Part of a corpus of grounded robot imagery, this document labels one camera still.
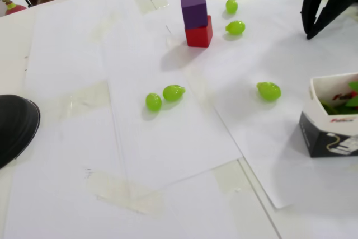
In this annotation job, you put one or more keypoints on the black round dome object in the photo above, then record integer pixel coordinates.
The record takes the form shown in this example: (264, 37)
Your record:
(16, 127)

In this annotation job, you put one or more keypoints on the purple wooden cube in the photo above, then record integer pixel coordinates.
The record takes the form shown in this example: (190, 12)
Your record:
(193, 12)

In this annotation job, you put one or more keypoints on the green plastic grape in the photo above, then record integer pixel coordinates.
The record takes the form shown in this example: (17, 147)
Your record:
(235, 27)
(231, 5)
(268, 91)
(173, 93)
(153, 102)

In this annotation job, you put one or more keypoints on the white paper sheet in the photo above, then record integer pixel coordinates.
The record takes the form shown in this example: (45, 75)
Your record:
(279, 138)

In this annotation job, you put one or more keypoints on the red fire extinguisher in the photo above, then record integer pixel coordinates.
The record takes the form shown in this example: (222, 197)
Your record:
(15, 10)

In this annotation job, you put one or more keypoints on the white and black cardboard box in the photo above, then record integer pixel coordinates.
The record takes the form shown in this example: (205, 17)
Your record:
(316, 138)

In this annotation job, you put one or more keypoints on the red wooden cube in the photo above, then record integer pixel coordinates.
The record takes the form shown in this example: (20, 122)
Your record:
(197, 37)

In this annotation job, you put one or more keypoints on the red strawberry with stem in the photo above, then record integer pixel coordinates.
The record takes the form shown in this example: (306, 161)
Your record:
(332, 108)

